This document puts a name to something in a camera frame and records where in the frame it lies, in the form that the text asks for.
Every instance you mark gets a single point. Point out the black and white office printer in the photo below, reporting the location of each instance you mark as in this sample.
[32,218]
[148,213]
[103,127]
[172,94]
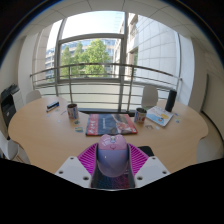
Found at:
[8,101]

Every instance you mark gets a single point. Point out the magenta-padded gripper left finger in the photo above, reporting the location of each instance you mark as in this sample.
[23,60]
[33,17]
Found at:
[71,168]

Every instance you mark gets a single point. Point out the green tree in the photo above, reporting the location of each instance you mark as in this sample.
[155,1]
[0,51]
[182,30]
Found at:
[88,53]

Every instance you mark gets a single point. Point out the lilac computer mouse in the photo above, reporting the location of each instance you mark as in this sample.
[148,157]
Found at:
[112,155]

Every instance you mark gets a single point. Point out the small teal card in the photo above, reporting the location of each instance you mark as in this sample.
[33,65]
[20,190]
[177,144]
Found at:
[79,129]

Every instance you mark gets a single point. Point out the blue and white mug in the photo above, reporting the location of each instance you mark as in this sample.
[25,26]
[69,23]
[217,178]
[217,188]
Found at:
[140,115]

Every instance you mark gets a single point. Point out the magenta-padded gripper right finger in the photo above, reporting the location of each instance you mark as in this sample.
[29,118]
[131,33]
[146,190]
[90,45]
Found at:
[151,168]

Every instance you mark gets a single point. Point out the grey metal balcony railing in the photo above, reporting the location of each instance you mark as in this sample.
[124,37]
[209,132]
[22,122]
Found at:
[100,64]

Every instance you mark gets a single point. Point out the black tall cylinder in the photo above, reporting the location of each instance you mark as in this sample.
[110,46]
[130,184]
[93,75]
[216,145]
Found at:
[171,100]

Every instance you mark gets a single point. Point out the light blue booklet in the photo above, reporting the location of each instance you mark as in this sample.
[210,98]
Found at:
[160,115]

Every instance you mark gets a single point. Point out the black printed mouse pad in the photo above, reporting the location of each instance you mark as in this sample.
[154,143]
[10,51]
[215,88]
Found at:
[111,182]

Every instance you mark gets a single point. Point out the red and dark magazine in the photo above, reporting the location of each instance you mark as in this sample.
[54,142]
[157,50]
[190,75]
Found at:
[110,124]

